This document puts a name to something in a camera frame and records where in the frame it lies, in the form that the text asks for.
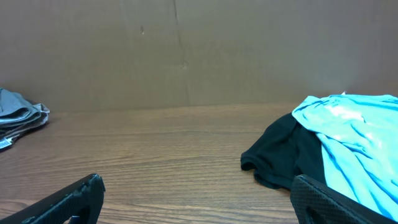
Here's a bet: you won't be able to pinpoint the grey shorts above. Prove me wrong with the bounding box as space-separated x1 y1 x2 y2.
1 88 38 128

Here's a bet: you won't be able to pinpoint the beige folded shorts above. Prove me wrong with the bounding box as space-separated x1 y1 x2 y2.
1 104 50 150

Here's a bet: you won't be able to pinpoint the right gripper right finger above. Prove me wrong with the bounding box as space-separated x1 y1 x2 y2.
290 175 397 224

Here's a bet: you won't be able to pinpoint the light blue t-shirt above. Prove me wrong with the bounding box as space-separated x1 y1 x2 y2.
292 94 397 220

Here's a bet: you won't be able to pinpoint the black garment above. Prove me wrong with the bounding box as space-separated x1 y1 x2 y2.
241 113 326 190

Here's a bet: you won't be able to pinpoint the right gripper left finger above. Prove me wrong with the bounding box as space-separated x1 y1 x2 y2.
1 174 106 224

